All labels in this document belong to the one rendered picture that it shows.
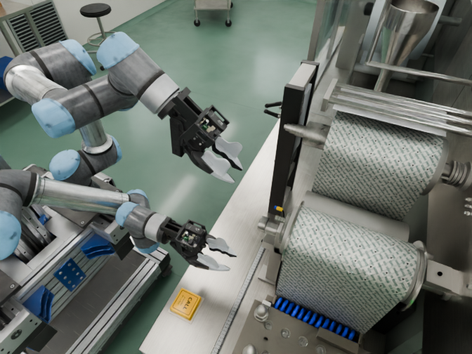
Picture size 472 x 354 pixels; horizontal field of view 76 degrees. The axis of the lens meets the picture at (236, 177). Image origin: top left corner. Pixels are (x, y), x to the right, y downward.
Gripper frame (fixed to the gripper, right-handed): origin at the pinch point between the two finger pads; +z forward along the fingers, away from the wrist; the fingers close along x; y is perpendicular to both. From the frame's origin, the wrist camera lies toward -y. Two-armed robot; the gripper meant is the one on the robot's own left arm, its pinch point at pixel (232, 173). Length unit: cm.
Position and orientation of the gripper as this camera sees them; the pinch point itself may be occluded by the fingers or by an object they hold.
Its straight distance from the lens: 67.4
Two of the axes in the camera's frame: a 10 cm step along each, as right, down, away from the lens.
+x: 4.2, -6.7, 6.1
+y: 5.8, -3.2, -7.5
